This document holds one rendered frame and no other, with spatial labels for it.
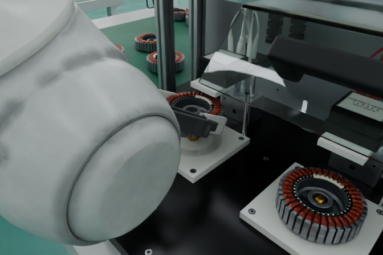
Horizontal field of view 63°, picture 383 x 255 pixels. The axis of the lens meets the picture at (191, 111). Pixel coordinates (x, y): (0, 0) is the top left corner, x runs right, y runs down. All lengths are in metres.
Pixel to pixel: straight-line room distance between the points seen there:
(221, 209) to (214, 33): 0.48
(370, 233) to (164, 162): 0.37
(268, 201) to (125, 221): 0.34
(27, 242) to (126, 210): 1.39
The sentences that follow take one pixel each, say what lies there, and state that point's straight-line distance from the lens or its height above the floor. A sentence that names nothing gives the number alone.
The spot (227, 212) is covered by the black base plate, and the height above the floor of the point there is 0.77.
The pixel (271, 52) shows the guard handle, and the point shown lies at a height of 1.05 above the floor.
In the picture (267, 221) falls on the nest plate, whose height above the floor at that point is 0.78.
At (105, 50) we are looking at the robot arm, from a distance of 0.17.
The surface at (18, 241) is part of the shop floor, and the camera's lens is 1.57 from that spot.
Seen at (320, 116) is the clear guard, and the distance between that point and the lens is 0.23.
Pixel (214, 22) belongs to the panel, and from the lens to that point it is 0.81.
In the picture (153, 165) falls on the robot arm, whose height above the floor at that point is 1.03.
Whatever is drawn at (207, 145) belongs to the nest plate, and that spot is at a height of 0.78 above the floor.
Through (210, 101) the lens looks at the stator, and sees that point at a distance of 0.56.
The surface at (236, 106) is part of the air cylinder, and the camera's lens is 0.65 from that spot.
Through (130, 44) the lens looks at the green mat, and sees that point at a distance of 1.17.
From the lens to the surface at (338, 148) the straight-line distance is 0.44.
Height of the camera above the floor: 1.13
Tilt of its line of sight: 31 degrees down
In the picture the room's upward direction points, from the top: straight up
